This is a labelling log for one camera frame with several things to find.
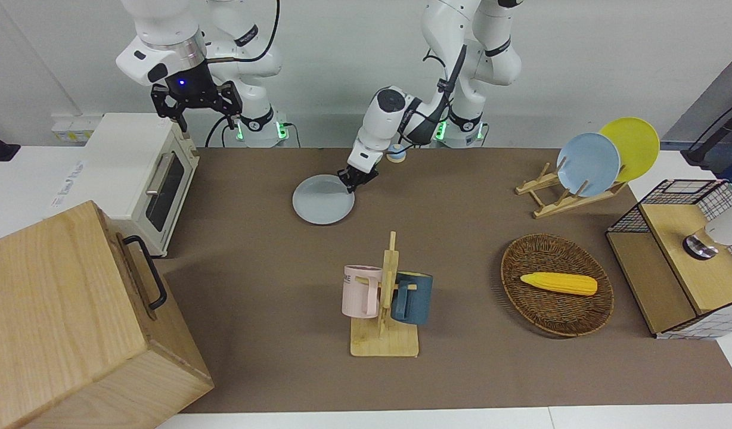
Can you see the wooden box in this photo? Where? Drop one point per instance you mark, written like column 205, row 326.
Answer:
column 62, row 322

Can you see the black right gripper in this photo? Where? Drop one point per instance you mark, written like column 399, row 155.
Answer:
column 192, row 89

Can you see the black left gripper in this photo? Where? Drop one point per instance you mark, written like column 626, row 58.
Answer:
column 362, row 170

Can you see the brown table mat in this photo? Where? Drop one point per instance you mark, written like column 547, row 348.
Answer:
column 473, row 369

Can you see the gray round plate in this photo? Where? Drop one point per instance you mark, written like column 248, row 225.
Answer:
column 318, row 205

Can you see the yellow corn cob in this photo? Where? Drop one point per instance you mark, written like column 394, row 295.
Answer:
column 560, row 283

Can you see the light blue plate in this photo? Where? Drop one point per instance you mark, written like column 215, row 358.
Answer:
column 588, row 164

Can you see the white object with silver knob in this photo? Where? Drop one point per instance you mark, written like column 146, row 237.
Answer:
column 729, row 229

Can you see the brown wicker basket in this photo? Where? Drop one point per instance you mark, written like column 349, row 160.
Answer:
column 557, row 316

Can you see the dark blue mug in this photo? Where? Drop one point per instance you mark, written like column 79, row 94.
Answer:
column 413, row 298

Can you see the small white blue cup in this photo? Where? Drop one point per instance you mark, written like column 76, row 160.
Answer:
column 396, row 154

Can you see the wooden mug rack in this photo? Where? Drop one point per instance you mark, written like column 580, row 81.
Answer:
column 384, row 342

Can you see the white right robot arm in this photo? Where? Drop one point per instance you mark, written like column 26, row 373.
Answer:
column 175, row 42

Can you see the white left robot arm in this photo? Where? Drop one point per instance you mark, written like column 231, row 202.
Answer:
column 473, row 36

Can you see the yellow plate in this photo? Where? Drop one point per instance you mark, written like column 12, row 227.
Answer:
column 637, row 146

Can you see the pink mug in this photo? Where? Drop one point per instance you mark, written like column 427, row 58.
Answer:
column 359, row 292

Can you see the wooden plate rack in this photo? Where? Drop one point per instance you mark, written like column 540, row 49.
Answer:
column 551, row 205

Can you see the white toaster oven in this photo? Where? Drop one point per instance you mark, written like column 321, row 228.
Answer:
column 124, row 155

